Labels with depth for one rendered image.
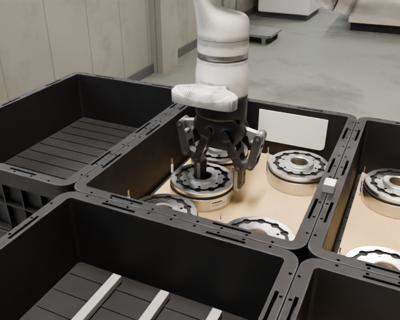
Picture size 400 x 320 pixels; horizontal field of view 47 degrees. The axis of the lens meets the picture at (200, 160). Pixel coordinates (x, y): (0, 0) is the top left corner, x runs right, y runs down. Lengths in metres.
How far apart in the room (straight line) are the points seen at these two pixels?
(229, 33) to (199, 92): 0.08
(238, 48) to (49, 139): 0.50
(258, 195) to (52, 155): 0.40
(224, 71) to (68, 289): 0.34
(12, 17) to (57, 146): 1.88
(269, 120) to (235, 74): 0.25
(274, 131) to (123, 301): 0.44
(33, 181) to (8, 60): 2.16
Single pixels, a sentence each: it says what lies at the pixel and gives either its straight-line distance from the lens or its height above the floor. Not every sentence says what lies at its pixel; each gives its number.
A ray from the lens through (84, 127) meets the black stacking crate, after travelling 1.02.
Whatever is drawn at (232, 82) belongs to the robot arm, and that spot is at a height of 1.04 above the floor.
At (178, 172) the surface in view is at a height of 0.86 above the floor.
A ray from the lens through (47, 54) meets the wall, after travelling 3.00.
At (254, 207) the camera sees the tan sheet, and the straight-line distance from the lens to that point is 0.73.
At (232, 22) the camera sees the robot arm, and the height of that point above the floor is 1.11.
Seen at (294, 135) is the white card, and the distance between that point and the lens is 0.85.
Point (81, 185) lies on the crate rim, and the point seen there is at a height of 0.93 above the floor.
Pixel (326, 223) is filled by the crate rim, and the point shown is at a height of 0.93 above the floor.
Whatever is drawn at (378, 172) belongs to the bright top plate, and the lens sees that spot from 0.81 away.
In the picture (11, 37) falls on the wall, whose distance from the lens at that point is 2.78.
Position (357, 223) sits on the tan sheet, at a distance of 0.72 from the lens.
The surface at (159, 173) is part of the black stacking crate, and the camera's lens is 0.78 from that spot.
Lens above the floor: 1.23
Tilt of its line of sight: 28 degrees down
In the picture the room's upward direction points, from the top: straight up
